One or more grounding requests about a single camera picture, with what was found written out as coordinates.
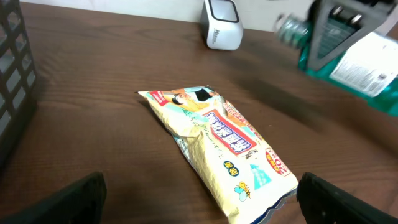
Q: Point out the grey plastic shopping basket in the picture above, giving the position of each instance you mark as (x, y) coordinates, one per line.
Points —
(18, 78)

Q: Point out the blue mouthwash bottle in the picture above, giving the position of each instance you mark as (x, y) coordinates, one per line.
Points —
(368, 69)

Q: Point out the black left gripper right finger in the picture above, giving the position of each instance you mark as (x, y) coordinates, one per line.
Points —
(325, 203)

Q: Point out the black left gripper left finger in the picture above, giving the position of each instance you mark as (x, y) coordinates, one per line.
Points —
(80, 202)

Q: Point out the yellow snack bag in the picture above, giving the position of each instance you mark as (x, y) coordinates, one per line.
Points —
(248, 180)

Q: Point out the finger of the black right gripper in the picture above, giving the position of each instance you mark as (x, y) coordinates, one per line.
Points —
(338, 24)

